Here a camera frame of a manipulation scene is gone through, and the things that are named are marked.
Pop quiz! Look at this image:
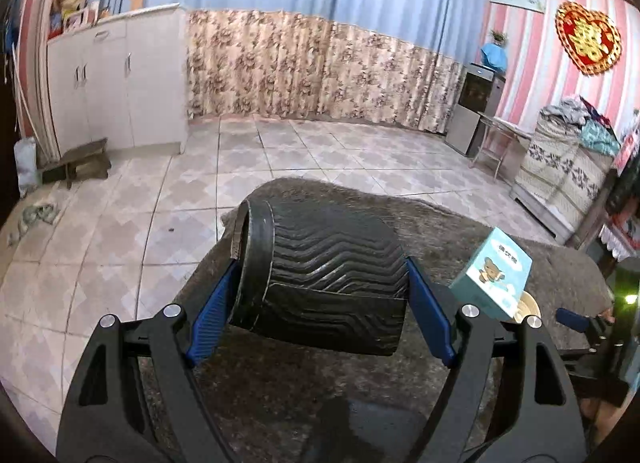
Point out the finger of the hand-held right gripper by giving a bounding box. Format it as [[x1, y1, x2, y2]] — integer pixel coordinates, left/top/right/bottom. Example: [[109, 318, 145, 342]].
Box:
[[556, 307, 610, 349]]

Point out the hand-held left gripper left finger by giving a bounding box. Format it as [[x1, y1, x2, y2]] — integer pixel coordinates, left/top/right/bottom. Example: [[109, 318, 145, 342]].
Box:
[[56, 258, 243, 463]]

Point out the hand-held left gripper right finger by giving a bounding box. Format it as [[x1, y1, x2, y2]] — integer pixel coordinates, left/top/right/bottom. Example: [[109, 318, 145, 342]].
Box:
[[405, 256, 587, 463]]

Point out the light blue printed box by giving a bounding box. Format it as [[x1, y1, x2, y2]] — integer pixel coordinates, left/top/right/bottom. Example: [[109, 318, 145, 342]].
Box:
[[448, 227, 533, 321]]

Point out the black ribbed rubber sleeve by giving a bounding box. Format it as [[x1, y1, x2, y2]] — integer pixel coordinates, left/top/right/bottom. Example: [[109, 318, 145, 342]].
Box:
[[227, 186, 411, 356]]

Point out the person's right hand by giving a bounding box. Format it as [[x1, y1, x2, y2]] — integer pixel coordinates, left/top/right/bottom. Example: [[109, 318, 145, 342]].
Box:
[[582, 393, 626, 454]]

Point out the white lace cloth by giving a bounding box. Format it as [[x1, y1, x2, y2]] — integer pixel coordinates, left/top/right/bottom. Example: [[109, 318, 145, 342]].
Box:
[[597, 223, 640, 261]]

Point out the patterned cloth covered cabinet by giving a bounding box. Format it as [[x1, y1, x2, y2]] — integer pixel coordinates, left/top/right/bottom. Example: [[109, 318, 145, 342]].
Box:
[[510, 110, 621, 244]]

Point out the pink printed hanging bag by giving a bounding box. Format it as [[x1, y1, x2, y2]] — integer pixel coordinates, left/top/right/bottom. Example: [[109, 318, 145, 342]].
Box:
[[612, 118, 640, 176]]

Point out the pile of folded clothes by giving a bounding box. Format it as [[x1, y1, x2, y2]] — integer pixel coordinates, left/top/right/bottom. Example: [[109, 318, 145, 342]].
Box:
[[542, 96, 623, 156]]

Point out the grey floor rag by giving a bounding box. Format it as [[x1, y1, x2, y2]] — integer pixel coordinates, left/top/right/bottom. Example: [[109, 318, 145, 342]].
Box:
[[7, 203, 61, 246]]

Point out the small folding table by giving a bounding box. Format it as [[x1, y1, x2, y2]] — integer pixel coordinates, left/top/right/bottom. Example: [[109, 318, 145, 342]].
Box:
[[469, 112, 533, 181]]

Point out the wooden stool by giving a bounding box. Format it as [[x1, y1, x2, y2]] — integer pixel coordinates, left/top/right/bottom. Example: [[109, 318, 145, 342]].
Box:
[[41, 138, 112, 189]]

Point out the grey water dispenser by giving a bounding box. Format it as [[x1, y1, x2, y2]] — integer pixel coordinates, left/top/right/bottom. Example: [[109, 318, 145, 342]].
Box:
[[445, 63, 507, 158]]

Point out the white plastic bag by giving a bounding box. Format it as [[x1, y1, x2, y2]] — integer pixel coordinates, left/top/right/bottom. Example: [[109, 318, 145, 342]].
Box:
[[15, 137, 38, 199]]

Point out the white cabinet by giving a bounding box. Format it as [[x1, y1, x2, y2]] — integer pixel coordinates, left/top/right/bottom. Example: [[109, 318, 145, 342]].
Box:
[[46, 3, 190, 156]]

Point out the blue cloth cover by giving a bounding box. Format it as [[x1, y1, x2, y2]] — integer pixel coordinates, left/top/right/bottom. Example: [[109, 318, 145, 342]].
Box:
[[480, 42, 508, 71]]

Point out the white pole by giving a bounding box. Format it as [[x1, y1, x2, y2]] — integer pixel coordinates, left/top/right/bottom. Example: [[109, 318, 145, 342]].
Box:
[[10, 43, 51, 159]]

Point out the blue and floral curtain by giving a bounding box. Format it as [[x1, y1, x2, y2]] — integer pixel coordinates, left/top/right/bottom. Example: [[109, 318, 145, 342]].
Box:
[[100, 0, 491, 136]]

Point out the pile of colourful boxes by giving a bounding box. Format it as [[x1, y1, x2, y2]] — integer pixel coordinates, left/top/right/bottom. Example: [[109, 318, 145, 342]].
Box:
[[50, 0, 111, 36]]

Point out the red heart wall decoration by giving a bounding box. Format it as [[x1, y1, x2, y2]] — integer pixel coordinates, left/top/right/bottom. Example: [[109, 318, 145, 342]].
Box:
[[554, 0, 623, 76]]

